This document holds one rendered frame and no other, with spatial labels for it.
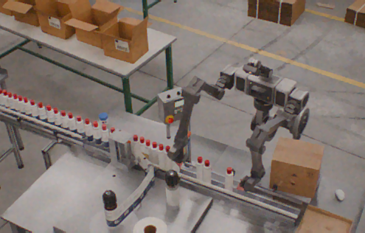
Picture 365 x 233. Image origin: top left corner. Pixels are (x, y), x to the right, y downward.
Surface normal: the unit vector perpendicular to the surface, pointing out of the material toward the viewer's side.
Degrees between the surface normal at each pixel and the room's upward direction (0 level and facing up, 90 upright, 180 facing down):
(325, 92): 0
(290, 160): 0
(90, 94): 0
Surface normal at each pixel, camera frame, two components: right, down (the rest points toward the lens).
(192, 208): -0.03, -0.78
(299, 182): -0.36, 0.59
